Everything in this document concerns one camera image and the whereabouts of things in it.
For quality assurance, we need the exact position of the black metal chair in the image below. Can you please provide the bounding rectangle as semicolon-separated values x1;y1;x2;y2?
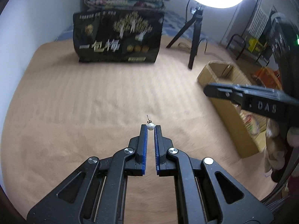
225;5;272;66

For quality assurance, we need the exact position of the black cable with switch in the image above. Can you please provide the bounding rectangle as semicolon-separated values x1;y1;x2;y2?
179;37;209;55

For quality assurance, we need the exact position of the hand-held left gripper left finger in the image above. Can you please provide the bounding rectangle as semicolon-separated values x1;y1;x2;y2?
26;124;148;224

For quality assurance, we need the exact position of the person's right hand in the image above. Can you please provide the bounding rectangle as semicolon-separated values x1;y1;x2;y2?
264;119;299;176

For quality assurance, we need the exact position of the pearl stud earring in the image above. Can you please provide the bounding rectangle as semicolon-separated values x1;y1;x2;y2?
146;115;155;131

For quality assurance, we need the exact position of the yellow box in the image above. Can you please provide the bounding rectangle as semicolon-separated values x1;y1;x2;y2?
248;38;262;52

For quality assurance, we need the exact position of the black tripod stand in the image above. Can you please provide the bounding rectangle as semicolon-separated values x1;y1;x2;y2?
166;2;207;70

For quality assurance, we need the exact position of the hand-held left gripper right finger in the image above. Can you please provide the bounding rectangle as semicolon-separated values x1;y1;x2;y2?
154;125;274;224

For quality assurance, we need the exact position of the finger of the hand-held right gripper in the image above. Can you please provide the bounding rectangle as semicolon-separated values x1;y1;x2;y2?
203;82;297;122

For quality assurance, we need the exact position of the cardboard box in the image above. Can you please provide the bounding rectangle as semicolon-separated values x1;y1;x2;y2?
197;61;269;158

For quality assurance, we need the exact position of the orange cloth covered table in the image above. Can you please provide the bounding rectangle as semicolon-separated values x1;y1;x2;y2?
253;66;283;91

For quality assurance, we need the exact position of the black printed box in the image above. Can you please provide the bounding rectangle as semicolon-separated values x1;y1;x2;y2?
73;10;164;63

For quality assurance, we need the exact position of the striped white cloth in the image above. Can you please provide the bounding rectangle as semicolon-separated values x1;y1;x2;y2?
248;7;268;39

